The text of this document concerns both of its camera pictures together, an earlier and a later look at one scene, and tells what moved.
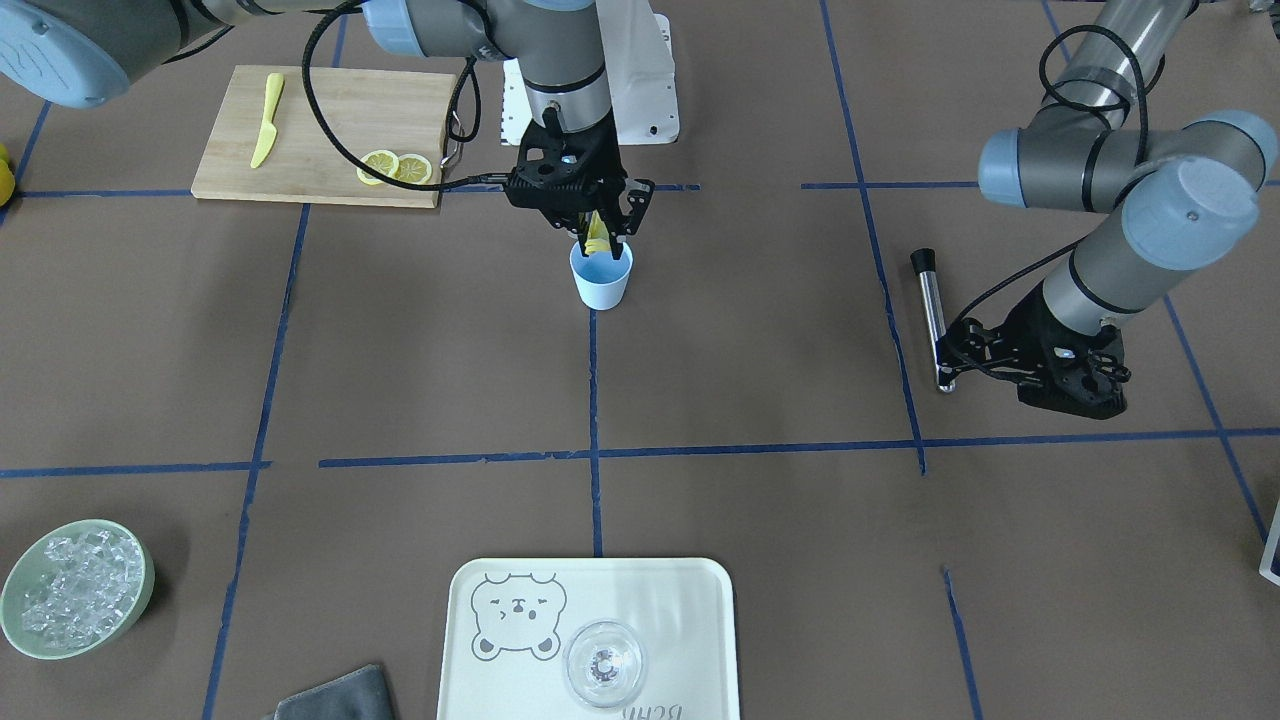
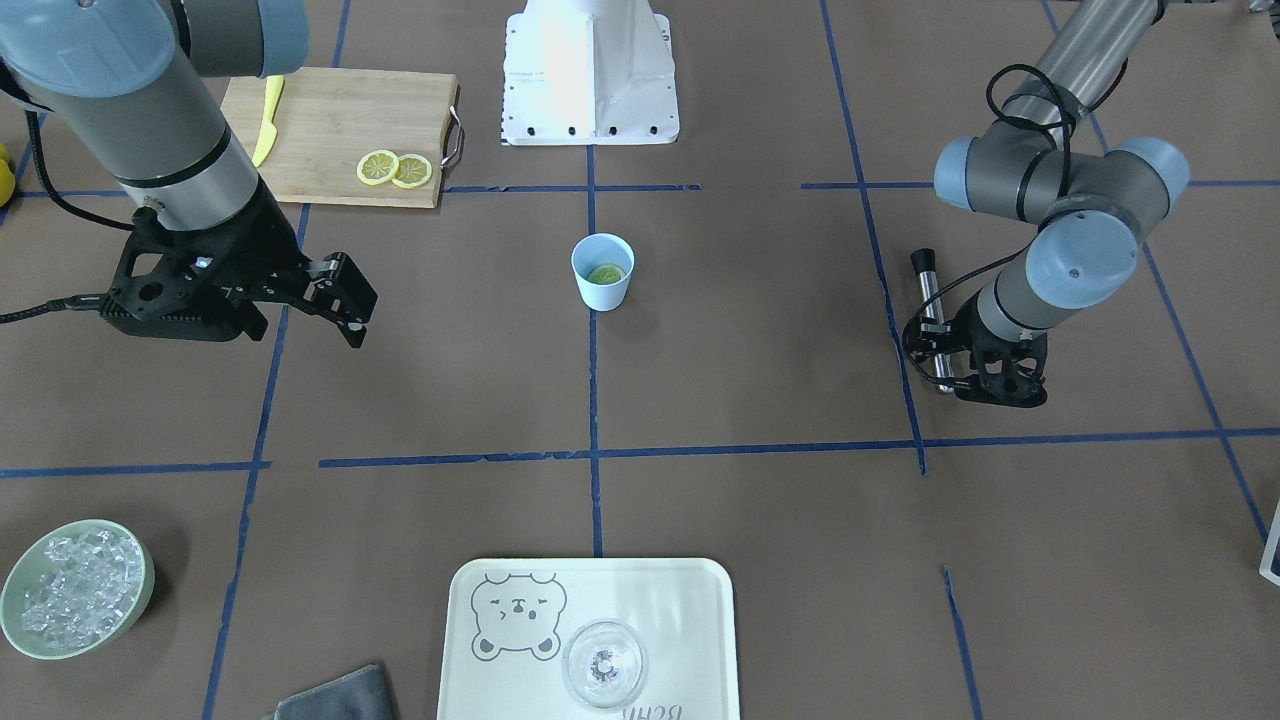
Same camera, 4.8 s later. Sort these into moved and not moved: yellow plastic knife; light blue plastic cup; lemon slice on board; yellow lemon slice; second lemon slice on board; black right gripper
Moved: yellow lemon slice; black right gripper
Not moved: light blue plastic cup; lemon slice on board; yellow plastic knife; second lemon slice on board
